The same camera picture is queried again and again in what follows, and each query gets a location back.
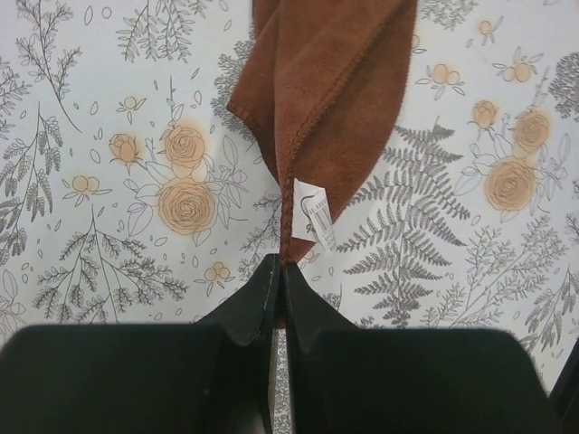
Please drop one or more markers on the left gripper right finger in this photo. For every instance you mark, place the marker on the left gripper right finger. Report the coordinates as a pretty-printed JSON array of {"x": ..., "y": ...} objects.
[{"x": 345, "y": 379}]

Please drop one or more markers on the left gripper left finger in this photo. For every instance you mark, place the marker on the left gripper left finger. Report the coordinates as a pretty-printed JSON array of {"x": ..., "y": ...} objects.
[{"x": 210, "y": 376}]

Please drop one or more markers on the brown towel pile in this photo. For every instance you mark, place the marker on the brown towel pile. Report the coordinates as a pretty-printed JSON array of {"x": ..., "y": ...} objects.
[{"x": 321, "y": 92}]

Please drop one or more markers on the floral patterned table mat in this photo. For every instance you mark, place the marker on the floral patterned table mat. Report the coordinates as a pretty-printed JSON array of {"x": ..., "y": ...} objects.
[{"x": 130, "y": 194}]

